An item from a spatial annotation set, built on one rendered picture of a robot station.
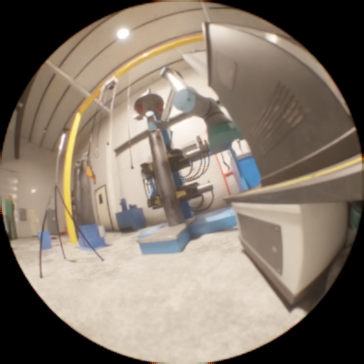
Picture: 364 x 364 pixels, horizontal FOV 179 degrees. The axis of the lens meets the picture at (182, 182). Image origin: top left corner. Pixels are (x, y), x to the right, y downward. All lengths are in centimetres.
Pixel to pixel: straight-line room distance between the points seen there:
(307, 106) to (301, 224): 18
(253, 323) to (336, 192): 33
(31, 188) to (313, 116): 1179
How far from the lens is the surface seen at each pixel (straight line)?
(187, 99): 67
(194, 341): 38
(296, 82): 25
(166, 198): 135
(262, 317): 39
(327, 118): 22
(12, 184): 1178
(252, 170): 227
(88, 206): 202
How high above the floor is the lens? 34
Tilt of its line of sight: 12 degrees up
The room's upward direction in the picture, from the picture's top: 16 degrees counter-clockwise
